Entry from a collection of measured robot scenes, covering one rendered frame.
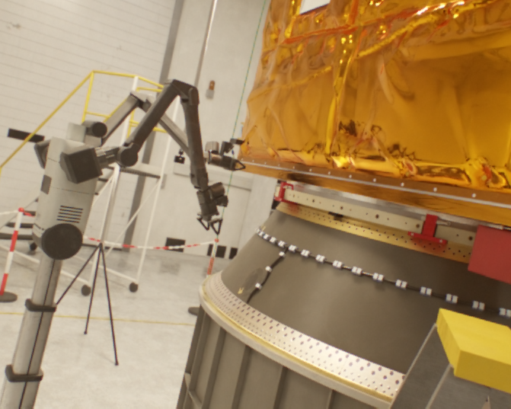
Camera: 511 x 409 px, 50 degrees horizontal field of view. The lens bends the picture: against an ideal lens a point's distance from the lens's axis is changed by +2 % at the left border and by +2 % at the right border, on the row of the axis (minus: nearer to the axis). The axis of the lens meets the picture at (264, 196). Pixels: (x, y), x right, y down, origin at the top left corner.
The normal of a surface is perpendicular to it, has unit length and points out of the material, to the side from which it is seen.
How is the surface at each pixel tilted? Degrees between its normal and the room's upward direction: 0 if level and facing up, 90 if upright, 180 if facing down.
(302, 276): 62
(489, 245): 90
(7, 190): 90
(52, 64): 90
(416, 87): 88
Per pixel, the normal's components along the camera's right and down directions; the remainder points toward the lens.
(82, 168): 0.55, 0.15
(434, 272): -0.20, -0.50
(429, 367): -0.24, 0.03
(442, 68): -0.87, -0.22
